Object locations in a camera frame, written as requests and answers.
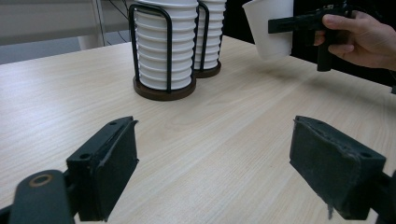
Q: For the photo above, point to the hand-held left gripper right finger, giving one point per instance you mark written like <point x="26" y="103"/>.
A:
<point x="333" y="165"/>

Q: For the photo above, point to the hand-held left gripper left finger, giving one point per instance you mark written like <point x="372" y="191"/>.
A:
<point x="102" y="168"/>

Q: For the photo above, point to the single white paper cup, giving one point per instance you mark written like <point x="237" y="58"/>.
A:
<point x="269" y="43"/>

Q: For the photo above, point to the tall stack of white cups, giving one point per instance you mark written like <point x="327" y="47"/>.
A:
<point x="213" y="37"/>

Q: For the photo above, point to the white cup stack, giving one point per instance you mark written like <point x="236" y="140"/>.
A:
<point x="162" y="94"/>

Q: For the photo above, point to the short stack of white cups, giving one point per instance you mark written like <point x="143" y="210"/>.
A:
<point x="152" y="53"/>

